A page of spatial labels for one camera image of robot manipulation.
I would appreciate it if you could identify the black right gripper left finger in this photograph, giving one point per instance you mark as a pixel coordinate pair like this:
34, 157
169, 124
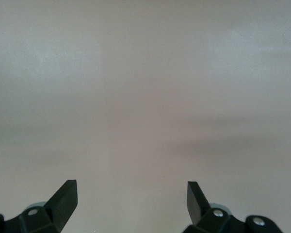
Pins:
60, 206

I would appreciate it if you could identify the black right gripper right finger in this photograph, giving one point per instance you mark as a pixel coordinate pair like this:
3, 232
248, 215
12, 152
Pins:
198, 208

